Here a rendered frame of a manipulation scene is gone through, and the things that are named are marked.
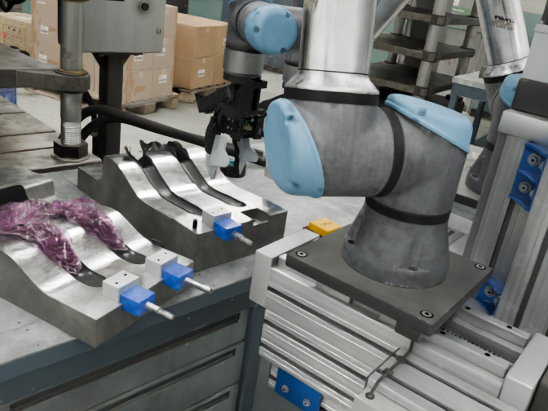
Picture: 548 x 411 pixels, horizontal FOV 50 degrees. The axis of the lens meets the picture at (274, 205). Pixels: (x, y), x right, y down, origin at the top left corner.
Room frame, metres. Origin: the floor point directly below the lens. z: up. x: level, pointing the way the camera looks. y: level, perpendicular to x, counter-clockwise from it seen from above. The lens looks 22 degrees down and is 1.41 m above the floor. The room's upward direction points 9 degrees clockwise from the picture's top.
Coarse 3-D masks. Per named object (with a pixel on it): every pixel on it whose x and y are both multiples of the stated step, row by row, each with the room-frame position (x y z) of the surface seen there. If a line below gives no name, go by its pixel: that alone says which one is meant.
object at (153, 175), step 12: (144, 144) 1.36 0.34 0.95; (156, 144) 1.38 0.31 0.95; (168, 144) 1.42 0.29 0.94; (180, 144) 1.42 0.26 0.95; (132, 156) 1.29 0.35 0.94; (144, 156) 1.32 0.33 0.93; (180, 156) 1.40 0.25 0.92; (144, 168) 1.29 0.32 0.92; (156, 168) 1.29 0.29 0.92; (192, 168) 1.36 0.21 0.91; (156, 180) 1.26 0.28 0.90; (192, 180) 1.31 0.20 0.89; (204, 180) 1.33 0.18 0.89; (168, 192) 1.24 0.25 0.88; (216, 192) 1.29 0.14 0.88; (180, 204) 1.20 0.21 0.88; (192, 204) 1.19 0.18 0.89; (228, 204) 1.22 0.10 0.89; (240, 204) 1.23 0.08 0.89
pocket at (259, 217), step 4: (256, 208) 1.22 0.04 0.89; (244, 212) 1.19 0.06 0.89; (248, 212) 1.20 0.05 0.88; (252, 212) 1.21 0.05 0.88; (256, 212) 1.22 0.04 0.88; (260, 212) 1.21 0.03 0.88; (264, 212) 1.20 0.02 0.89; (248, 216) 1.20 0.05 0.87; (252, 216) 1.21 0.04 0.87; (256, 216) 1.22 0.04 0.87; (260, 216) 1.21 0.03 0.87; (264, 216) 1.20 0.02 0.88; (268, 216) 1.19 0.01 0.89; (256, 220) 1.21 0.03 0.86; (260, 220) 1.21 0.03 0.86; (264, 220) 1.20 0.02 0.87; (268, 220) 1.19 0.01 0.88; (256, 224) 1.16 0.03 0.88
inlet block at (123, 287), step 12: (120, 276) 0.85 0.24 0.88; (132, 276) 0.86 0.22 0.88; (108, 288) 0.82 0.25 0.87; (120, 288) 0.82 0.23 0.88; (132, 288) 0.84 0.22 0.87; (144, 288) 0.85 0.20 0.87; (120, 300) 0.82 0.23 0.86; (132, 300) 0.81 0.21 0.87; (144, 300) 0.81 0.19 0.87; (132, 312) 0.80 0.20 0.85; (156, 312) 0.80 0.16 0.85; (168, 312) 0.80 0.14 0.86
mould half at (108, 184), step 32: (128, 160) 1.28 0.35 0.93; (160, 160) 1.33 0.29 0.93; (192, 160) 1.38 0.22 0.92; (96, 192) 1.31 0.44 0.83; (128, 192) 1.21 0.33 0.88; (192, 192) 1.27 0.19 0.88; (224, 192) 1.29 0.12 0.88; (160, 224) 1.12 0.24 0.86; (192, 256) 1.04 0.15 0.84; (224, 256) 1.10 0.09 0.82
